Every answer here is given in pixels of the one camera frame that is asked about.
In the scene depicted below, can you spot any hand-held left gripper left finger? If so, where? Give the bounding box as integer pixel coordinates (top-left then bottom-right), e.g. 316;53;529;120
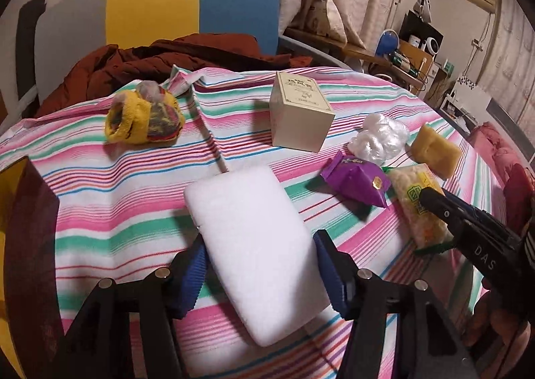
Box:
63;233;210;379

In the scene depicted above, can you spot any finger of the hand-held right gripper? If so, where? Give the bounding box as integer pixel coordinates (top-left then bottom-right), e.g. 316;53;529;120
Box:
419;187;469;238
443;190;524;243

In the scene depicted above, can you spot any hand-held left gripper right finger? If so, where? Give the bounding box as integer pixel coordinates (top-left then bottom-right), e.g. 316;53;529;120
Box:
313;230;479;379

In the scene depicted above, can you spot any green label cracker packet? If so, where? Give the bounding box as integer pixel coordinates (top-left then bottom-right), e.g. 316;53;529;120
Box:
385;162;456;256

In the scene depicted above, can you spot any yellow sponge block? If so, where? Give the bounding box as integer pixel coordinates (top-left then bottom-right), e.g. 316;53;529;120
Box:
410;124;462;179

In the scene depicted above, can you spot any white foam sponge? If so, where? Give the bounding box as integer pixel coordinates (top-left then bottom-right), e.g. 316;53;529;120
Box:
184;165;333;348

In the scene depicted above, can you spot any purple snack packet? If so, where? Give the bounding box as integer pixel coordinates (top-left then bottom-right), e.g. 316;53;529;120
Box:
321;150;391;208

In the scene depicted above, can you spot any clear plastic bag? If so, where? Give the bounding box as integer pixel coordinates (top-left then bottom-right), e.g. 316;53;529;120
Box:
345;114;409;166

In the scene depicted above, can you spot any gold metal tin box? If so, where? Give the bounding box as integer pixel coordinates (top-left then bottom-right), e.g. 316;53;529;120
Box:
0;155;65;379

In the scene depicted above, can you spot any cream cardboard box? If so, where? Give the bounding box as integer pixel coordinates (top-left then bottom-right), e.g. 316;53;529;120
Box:
269;71;336;153

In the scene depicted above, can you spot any yellow knitted pouch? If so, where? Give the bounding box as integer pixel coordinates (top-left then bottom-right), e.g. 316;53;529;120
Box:
104;80;186;148

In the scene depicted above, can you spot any person's right hand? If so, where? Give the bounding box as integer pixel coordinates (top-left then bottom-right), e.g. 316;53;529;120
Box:
462;291;535;364

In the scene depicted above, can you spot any red cloth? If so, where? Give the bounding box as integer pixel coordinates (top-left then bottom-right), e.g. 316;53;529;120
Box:
504;164;535;233

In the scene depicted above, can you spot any pink cushion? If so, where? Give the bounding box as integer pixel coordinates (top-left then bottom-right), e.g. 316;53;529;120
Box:
468;122;535;179

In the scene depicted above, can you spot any pink green striped tablecloth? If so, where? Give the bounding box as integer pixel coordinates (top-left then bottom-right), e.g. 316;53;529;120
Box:
0;66;523;379

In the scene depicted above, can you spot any white storage unit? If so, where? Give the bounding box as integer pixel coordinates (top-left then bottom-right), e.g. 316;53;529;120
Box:
439;78;494;129

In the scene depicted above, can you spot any wooden side desk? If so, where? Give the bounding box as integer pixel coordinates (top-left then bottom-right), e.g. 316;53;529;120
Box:
284;27;424;89

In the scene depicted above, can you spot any black shelf cabinet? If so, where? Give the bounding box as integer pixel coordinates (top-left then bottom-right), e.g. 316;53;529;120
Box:
399;11;444;51

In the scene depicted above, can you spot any printed beige bag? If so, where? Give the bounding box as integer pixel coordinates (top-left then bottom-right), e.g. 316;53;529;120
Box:
307;1;335;37

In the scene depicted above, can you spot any dark red jacket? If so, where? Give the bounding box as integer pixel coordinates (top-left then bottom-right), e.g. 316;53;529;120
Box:
33;33;312;118

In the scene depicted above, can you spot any black rolled mat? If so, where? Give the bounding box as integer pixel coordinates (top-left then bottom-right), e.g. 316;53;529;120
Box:
16;0;46;89

